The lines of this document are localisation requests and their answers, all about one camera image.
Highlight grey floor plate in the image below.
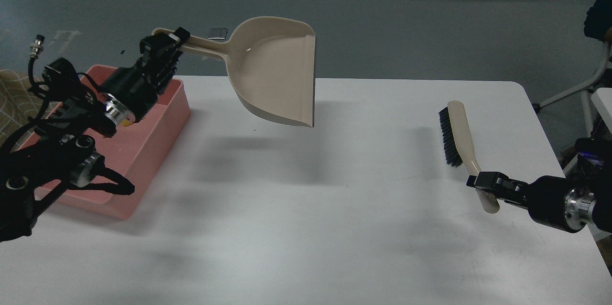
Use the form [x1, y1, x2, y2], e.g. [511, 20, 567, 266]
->
[207, 27, 228, 41]

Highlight beige plastic dustpan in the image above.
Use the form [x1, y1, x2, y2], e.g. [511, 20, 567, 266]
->
[181, 17, 316, 127]

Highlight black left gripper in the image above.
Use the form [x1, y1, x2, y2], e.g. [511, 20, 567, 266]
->
[100, 27, 190, 125]

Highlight pink plastic bin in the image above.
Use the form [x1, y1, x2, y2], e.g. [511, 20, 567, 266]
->
[19, 64, 191, 220]

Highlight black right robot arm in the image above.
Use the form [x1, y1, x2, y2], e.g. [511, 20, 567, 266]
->
[466, 138, 611, 233]

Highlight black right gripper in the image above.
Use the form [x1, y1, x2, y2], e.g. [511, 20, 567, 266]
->
[467, 172, 597, 233]

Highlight beige checkered cloth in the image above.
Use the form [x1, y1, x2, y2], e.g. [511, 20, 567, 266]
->
[0, 68, 43, 144]

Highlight person in dark teal top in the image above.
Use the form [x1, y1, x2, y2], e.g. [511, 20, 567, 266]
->
[583, 0, 612, 43]

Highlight beige hand brush black bristles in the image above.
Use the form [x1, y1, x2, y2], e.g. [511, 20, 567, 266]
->
[438, 100, 501, 214]

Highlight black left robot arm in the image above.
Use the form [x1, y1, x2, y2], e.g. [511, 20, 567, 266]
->
[0, 27, 191, 242]

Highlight office chair base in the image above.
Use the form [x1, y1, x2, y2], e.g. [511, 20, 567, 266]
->
[532, 42, 611, 136]

